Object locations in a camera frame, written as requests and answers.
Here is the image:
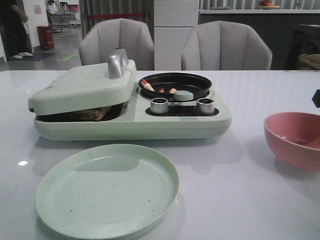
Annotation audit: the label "black round frying pan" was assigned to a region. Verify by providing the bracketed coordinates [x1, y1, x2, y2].
[138, 72, 212, 102]

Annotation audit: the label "red trash bin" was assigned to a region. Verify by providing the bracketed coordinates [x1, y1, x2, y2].
[37, 25, 54, 50]

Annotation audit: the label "shrimp pieces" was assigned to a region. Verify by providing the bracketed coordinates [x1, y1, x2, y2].
[141, 79, 177, 94]

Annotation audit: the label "silver control knob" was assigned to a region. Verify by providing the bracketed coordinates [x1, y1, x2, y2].
[150, 97, 169, 114]
[196, 98, 215, 115]

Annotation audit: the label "pink bowl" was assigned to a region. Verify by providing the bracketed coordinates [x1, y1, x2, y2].
[264, 112, 320, 172]

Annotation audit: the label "red belt stanchion barrier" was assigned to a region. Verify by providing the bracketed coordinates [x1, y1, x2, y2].
[86, 12, 147, 19]

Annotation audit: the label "dark kitchen counter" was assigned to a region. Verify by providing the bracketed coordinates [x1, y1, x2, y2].
[198, 9, 320, 70]

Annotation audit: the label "green breakfast maker base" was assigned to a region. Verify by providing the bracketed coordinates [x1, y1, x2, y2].
[34, 83, 232, 141]

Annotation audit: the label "green breakfast maker lid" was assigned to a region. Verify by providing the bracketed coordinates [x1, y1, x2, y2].
[28, 59, 137, 116]

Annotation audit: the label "light green round plate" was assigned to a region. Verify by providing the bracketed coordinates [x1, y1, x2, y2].
[35, 144, 180, 240]

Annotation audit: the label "right beige armchair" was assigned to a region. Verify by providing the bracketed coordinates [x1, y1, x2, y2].
[181, 20, 273, 71]

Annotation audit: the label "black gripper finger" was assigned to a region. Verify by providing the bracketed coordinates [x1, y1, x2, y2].
[312, 89, 320, 108]

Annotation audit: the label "beige armchair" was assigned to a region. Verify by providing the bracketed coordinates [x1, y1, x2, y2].
[79, 18, 155, 71]
[181, 20, 273, 71]

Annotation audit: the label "left beige armchair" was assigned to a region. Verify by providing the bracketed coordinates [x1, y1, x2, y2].
[79, 18, 155, 71]

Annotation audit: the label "left silver control knob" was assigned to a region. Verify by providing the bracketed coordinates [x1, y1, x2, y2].
[150, 97, 169, 114]

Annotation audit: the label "right silver control knob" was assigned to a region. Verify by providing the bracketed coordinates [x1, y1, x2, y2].
[196, 98, 215, 115]

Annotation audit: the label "fruit bowl on counter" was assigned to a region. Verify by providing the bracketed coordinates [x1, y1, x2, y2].
[257, 0, 281, 10]

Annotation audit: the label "white refrigerator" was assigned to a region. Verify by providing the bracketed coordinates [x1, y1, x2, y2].
[153, 0, 199, 71]

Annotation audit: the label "green pan handle knob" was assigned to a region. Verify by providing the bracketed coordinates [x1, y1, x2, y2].
[173, 90, 194, 102]

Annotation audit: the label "walking person in background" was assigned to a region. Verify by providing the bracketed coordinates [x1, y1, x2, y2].
[0, 0, 34, 60]

